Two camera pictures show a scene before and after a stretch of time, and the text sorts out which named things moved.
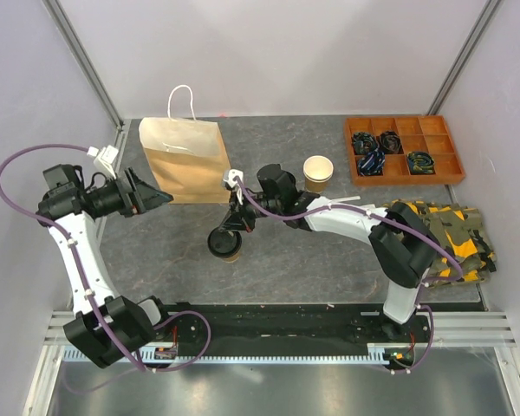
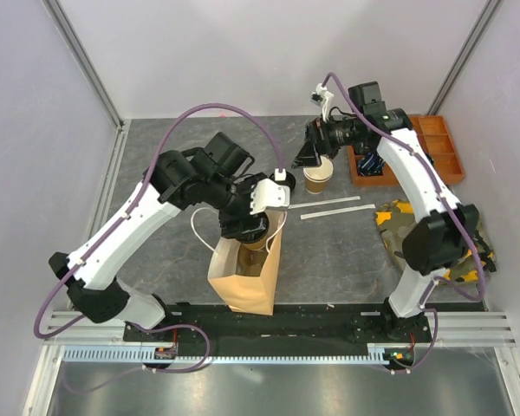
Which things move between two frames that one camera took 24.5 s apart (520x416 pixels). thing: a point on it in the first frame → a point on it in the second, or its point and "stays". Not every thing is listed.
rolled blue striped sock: (371, 164) stays
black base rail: (270, 324) stays
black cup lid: (289, 183) stays
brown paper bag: (187, 159) → (245, 277)
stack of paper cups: (317, 172) stays
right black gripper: (239, 218) → (316, 135)
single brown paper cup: (232, 259) → (256, 245)
